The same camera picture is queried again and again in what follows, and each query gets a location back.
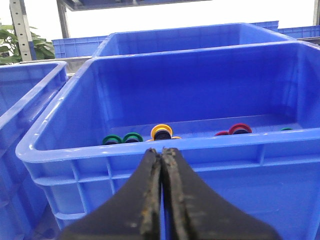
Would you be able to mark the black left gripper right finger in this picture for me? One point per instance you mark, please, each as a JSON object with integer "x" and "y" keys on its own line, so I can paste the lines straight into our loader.
{"x": 194, "y": 211}

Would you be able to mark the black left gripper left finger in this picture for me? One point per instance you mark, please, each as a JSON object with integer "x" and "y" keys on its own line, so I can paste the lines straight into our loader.
{"x": 133, "y": 213}

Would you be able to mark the blue source crate with buttons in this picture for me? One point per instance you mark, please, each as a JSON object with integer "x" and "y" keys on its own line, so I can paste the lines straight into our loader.
{"x": 271, "y": 174}

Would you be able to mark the green button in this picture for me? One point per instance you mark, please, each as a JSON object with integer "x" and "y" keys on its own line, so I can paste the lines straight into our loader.
{"x": 132, "y": 137}
{"x": 286, "y": 129}
{"x": 112, "y": 139}

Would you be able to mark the green button far left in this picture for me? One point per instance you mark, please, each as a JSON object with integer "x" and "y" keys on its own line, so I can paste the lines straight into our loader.
{"x": 112, "y": 139}

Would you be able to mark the red push button front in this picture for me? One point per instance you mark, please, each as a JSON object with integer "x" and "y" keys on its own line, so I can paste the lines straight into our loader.
{"x": 222, "y": 133}

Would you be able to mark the red push button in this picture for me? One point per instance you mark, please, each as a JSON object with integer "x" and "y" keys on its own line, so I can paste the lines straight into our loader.
{"x": 222, "y": 133}
{"x": 240, "y": 128}

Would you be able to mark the yellow push button upright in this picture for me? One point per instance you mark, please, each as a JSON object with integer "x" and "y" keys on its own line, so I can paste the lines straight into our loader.
{"x": 161, "y": 132}

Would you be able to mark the red push button rear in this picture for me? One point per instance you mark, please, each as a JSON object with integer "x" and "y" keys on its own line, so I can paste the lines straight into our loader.
{"x": 240, "y": 128}

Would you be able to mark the green button far right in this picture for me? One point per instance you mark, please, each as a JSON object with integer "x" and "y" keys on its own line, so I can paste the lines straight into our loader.
{"x": 286, "y": 129}

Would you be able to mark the blue crate at left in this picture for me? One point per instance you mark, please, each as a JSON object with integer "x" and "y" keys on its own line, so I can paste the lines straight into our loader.
{"x": 25, "y": 91}

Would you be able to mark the blue crates in background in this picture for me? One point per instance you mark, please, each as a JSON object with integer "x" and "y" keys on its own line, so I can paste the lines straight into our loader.
{"x": 86, "y": 46}

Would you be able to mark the blue crate behind source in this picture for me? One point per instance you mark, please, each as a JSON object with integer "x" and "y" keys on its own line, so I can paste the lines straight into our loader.
{"x": 186, "y": 38}

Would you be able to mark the green potted plant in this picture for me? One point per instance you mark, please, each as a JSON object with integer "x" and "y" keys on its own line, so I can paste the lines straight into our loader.
{"x": 9, "y": 46}

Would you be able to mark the perforated metal rack post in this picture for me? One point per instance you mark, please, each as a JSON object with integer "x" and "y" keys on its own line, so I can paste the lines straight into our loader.
{"x": 22, "y": 30}

